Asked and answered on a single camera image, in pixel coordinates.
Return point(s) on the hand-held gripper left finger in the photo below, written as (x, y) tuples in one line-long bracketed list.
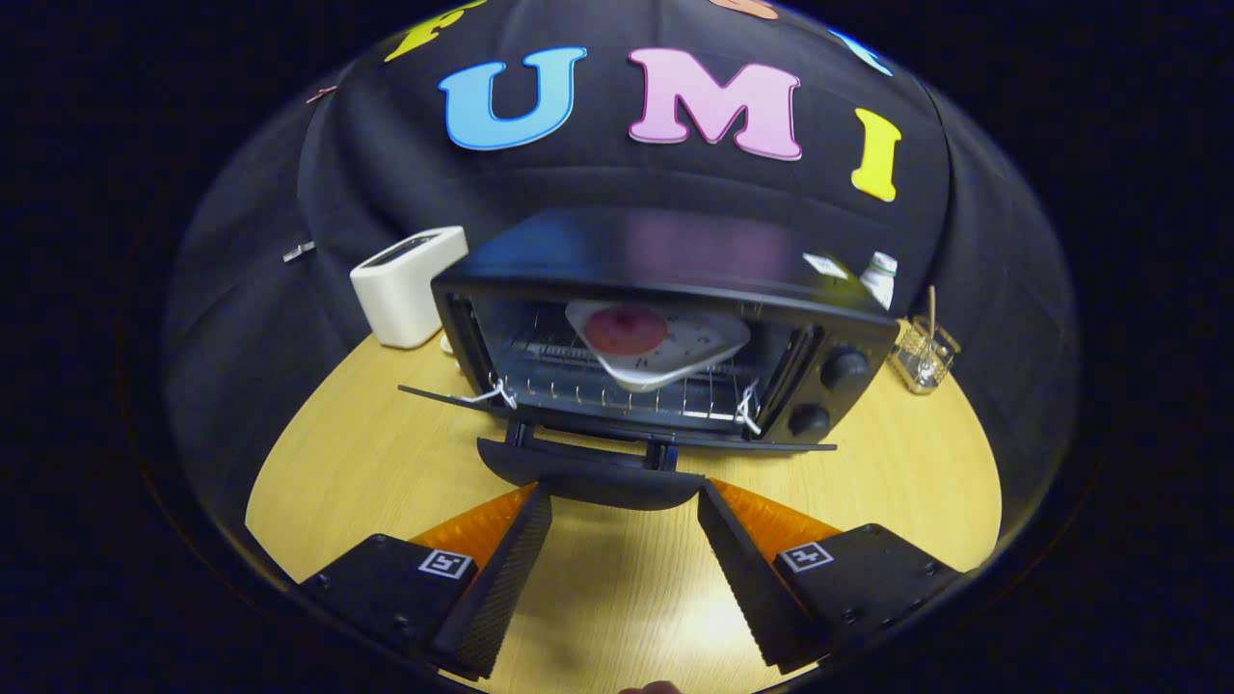
[(496, 588)]

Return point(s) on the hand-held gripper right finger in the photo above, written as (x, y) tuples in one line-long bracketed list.
[(747, 578)]

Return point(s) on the white square plate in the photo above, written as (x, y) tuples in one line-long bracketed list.
[(704, 337)]

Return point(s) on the pink ham slice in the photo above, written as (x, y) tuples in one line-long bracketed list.
[(627, 333)]

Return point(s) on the black toaster oven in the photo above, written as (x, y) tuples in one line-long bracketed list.
[(675, 251)]

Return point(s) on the white bread toaster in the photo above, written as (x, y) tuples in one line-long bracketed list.
[(405, 289)]

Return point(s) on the white drink bottle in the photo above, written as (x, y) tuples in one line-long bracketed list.
[(879, 281)]

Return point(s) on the wooden stick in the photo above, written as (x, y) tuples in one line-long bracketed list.
[(931, 306)]

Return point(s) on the small white clip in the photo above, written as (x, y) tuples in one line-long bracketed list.
[(299, 252)]

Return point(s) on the black backdrop cloth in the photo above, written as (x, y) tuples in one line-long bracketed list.
[(241, 289)]

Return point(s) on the small pink clip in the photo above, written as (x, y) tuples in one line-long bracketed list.
[(322, 94)]

